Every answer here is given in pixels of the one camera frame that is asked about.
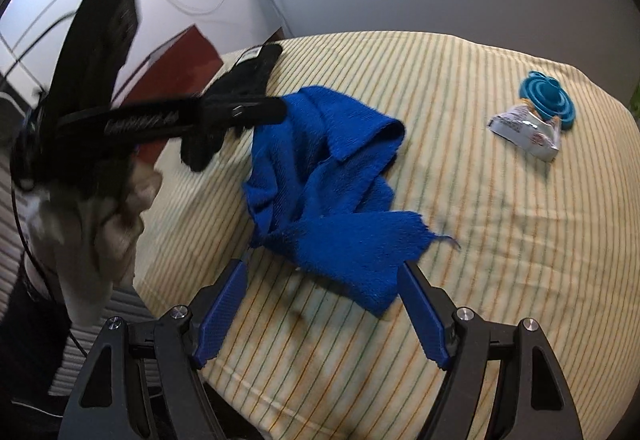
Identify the black glove with label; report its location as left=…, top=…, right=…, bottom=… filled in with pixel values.
left=180, top=44, right=283, bottom=172

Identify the gloved left hand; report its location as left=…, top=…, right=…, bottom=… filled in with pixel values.
left=25, top=160, right=163, bottom=326

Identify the blue towel cloth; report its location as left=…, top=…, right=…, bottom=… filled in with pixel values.
left=244, top=86, right=438, bottom=316

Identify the striped yellow table cloth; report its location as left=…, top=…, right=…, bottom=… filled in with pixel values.
left=133, top=29, right=640, bottom=440

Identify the white snack wrapper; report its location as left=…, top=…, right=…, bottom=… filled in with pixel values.
left=488, top=99, right=561, bottom=163

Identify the dark red cardboard box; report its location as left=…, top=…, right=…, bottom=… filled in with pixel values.
left=110, top=24, right=225, bottom=165

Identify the blue collapsible funnel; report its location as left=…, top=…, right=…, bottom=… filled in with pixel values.
left=518, top=70, right=576, bottom=131

